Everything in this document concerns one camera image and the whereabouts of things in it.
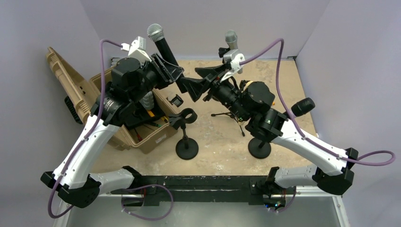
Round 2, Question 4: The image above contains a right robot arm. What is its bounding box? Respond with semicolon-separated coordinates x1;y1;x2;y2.
178;65;358;195

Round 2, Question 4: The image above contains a black shock-mount round stand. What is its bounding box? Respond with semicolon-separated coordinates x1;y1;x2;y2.
248;138;271;159

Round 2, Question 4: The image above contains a black toolbox tray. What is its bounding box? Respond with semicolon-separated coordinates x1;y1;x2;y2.
124;103;166;130

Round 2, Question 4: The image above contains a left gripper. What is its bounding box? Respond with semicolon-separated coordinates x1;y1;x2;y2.
130;52;183;104

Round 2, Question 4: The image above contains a cream condenser microphone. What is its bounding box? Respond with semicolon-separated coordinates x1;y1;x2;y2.
239;80;253;90

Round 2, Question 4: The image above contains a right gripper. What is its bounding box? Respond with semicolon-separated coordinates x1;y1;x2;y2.
181;63;249;122

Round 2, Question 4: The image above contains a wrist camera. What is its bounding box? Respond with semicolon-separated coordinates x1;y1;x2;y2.
121;36;152;65
220;49;245;82

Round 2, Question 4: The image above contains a tall black mic stand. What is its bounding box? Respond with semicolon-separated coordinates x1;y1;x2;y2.
218;47;230;64

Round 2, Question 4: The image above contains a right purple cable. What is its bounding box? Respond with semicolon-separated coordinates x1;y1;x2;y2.
239;38;397;166

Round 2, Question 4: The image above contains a black tripod shock-mount stand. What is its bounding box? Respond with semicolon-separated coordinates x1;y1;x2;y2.
210;112;245;137

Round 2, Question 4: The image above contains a black mesh-head microphone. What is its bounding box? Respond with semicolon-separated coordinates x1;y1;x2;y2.
147;24;187;93

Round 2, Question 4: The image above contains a tan plastic toolbox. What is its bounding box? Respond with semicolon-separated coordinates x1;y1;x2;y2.
46;47;177;154

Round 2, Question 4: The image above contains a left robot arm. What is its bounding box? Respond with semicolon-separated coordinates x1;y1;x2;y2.
41;54;184;208

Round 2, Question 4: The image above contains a black aluminium base frame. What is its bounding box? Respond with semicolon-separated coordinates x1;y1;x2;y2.
78;134;342;208

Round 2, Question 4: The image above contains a black round-base mic stand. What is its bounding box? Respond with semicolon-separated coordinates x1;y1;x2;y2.
168;108;199;160

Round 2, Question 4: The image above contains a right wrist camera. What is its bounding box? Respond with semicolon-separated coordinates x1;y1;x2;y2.
220;49;245;82

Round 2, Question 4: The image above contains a grey plastic case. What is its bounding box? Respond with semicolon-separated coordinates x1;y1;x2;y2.
139;91;155;110

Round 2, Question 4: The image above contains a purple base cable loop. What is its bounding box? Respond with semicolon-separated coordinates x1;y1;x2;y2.
121;183;175;221

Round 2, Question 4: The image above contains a silver microphone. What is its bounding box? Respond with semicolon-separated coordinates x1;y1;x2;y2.
225;29;244;75

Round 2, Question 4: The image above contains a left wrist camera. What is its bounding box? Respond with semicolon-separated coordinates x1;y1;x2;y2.
121;36;152;65

